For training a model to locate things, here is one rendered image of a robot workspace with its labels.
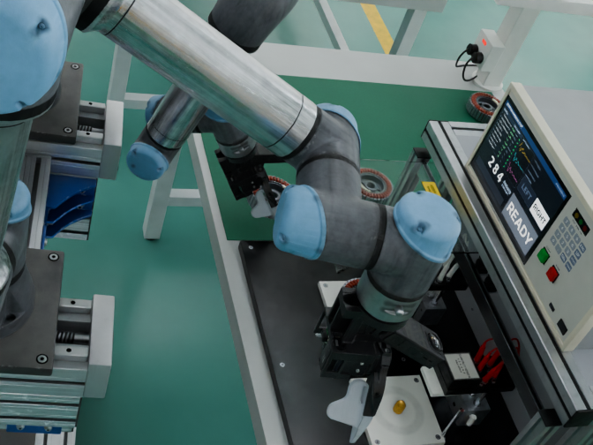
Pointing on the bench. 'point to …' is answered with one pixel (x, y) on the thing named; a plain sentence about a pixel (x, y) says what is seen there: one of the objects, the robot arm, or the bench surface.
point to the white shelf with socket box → (511, 38)
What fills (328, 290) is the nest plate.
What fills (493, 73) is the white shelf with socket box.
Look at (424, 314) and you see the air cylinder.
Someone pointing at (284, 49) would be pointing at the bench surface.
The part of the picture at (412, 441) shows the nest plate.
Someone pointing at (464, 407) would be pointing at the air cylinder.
